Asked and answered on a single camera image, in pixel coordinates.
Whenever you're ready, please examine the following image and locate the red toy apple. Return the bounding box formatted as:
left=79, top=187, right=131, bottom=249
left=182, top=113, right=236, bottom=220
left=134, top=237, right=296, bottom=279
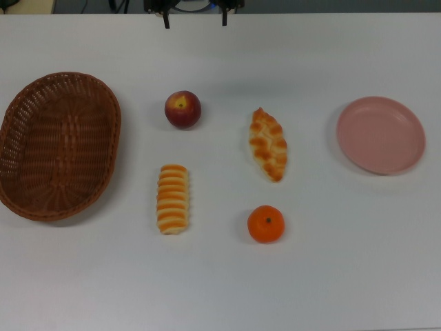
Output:
left=164, top=90, right=202, bottom=130

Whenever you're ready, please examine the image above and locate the braided toy bread loaf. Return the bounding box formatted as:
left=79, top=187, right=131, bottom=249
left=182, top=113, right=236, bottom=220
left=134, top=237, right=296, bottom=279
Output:
left=248, top=107, right=289, bottom=184

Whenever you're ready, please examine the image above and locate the striped toy bread roll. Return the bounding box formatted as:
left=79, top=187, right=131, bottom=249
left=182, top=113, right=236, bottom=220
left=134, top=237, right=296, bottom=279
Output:
left=156, top=163, right=190, bottom=237

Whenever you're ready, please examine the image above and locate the orange toy mandarin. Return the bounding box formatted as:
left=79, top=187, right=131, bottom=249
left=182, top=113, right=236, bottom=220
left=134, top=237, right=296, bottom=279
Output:
left=247, top=205, right=286, bottom=244

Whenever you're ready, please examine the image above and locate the brown woven basket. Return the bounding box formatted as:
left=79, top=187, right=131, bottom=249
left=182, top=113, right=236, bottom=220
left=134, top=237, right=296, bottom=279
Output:
left=0, top=71, right=122, bottom=221

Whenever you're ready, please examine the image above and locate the pink plate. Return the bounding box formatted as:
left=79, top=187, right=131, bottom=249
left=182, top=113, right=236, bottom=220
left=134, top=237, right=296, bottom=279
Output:
left=336, top=96, right=427, bottom=176

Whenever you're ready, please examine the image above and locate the white robot base blue ring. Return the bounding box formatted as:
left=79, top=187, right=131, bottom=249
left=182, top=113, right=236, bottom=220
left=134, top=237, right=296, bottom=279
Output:
left=174, top=0, right=221, bottom=14

